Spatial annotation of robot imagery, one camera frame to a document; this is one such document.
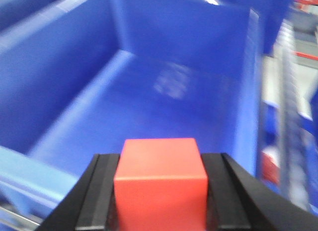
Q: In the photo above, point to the red cube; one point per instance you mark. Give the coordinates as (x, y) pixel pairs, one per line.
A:
(161, 185)

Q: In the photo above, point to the blue bin holding cube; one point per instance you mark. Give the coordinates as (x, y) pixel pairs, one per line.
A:
(82, 76)

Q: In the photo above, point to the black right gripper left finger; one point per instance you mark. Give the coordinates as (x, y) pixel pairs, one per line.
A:
(90, 205)

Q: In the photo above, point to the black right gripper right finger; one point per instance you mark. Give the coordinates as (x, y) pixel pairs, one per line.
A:
(237, 201)

